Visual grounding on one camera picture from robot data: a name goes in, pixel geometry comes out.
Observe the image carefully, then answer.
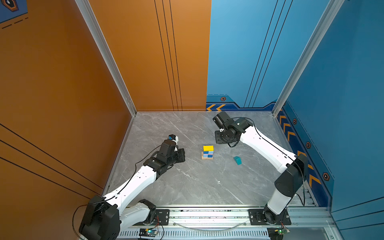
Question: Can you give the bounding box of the natural wood block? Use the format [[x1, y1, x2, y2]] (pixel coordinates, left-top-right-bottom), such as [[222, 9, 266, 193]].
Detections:
[[202, 152, 214, 160]]

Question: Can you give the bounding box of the yellow wood block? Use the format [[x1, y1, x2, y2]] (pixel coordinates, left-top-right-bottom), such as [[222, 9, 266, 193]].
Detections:
[[203, 146, 214, 152]]

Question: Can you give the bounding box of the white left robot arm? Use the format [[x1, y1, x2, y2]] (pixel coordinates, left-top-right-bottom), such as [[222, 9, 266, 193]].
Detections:
[[76, 135, 186, 240]]

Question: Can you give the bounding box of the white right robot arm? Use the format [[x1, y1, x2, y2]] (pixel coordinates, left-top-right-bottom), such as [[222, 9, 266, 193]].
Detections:
[[213, 112, 308, 225]]

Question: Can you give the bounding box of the teal wood block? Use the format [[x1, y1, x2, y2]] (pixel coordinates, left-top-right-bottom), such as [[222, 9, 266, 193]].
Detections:
[[234, 156, 242, 165]]

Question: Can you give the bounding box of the left circuit board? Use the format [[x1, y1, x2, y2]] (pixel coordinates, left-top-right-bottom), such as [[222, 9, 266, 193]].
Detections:
[[139, 228, 159, 239]]

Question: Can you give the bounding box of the circuit board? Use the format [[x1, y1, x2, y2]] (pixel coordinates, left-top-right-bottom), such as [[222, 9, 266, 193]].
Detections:
[[275, 227, 291, 235], [139, 228, 159, 239]]

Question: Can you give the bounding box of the right circuit board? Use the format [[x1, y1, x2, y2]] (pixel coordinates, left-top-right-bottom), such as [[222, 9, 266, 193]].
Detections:
[[275, 227, 291, 235]]

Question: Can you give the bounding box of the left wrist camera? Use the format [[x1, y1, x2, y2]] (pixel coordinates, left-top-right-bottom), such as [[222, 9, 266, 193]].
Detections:
[[168, 134, 179, 144]]

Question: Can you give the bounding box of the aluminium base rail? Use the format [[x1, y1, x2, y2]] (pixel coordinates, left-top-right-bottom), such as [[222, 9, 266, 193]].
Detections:
[[115, 205, 343, 240]]

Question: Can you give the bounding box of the aluminium corner post right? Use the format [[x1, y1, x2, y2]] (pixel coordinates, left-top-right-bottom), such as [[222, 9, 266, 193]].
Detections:
[[272, 0, 345, 117]]

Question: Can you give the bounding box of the aluminium corner post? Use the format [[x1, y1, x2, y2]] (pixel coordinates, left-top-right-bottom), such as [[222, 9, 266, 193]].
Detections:
[[75, 0, 137, 117], [272, 0, 345, 117]]

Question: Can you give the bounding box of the aluminium corner post left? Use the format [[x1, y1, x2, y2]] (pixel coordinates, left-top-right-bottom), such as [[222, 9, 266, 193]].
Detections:
[[75, 0, 137, 117]]

